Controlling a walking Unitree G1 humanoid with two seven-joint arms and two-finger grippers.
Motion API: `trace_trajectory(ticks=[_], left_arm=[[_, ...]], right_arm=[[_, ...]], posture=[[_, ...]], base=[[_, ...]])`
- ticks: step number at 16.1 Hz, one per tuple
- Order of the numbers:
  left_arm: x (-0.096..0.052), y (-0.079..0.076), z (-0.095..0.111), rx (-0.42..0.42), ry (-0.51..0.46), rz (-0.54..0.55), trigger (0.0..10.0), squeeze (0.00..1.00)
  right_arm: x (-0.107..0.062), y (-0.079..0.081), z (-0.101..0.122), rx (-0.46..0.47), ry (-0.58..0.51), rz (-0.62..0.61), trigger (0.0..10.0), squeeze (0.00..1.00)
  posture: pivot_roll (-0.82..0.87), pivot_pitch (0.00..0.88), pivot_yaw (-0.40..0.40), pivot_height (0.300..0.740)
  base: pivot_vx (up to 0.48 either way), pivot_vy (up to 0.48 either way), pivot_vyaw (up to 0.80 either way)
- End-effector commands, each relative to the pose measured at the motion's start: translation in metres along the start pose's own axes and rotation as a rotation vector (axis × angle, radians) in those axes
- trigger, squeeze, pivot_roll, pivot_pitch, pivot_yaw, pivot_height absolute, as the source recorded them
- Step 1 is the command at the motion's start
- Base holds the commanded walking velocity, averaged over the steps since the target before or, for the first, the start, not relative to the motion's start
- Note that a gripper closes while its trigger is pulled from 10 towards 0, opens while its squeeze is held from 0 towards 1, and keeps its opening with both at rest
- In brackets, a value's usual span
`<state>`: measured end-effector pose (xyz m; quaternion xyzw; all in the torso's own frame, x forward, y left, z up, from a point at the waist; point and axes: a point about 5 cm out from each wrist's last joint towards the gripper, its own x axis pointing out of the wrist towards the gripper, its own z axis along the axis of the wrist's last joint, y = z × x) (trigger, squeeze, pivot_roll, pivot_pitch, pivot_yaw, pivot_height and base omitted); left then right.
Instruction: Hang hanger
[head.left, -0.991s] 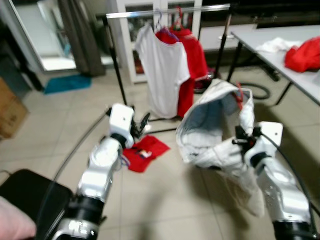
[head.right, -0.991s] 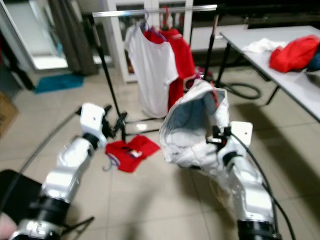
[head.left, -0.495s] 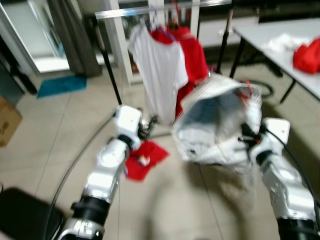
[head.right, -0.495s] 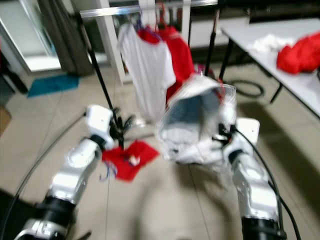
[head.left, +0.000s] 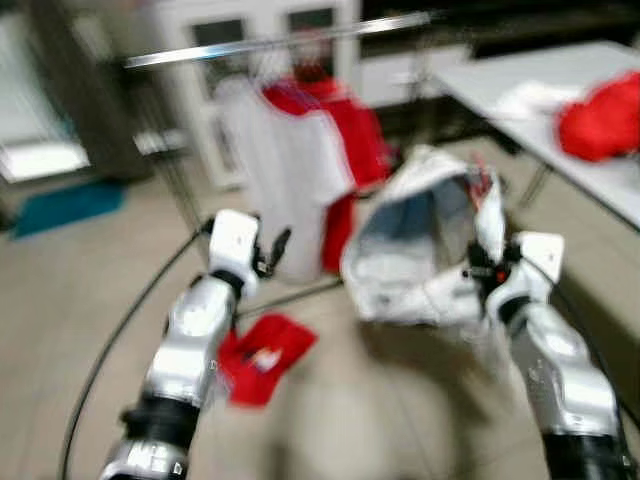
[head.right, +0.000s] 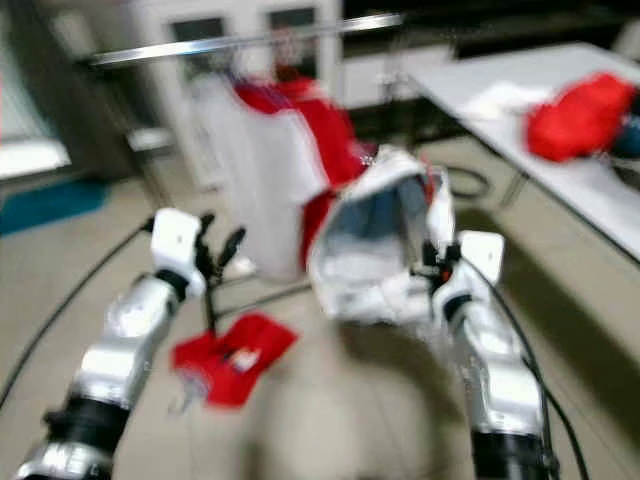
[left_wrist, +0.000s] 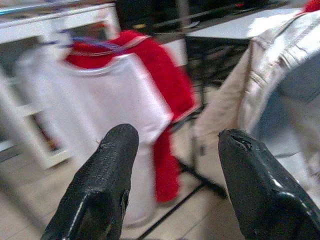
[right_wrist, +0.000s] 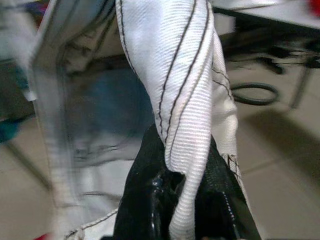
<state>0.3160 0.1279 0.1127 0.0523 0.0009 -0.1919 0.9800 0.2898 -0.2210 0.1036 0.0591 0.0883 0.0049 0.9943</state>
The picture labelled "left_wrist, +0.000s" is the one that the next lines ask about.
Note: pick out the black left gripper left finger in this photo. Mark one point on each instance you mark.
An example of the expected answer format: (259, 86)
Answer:
(100, 180)

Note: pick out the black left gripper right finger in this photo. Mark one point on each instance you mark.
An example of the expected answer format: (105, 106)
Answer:
(260, 190)

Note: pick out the silver white jacket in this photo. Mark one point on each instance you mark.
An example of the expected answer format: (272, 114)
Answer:
(275, 62)

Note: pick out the purple clothes hanger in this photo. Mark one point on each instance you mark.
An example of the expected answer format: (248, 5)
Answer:
(82, 40)

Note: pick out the plain white t-shirt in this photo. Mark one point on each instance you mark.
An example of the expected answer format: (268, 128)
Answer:
(100, 100)

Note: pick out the red sweater white striped trim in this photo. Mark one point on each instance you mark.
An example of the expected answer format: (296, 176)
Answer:
(170, 75)

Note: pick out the grey folding table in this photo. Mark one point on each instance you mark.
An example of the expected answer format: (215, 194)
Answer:
(225, 30)

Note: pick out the white shelf unit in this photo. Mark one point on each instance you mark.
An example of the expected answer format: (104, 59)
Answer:
(25, 28)

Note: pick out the red bundled garment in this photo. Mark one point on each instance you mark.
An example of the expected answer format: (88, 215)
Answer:
(312, 5)

